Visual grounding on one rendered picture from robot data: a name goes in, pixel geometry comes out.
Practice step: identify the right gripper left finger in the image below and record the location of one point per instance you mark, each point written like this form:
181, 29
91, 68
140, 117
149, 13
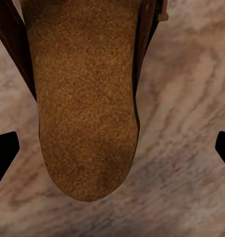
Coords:
9, 147

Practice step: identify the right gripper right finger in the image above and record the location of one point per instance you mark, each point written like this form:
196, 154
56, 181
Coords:
220, 144

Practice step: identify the sandal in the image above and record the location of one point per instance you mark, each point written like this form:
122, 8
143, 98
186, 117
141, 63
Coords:
81, 60

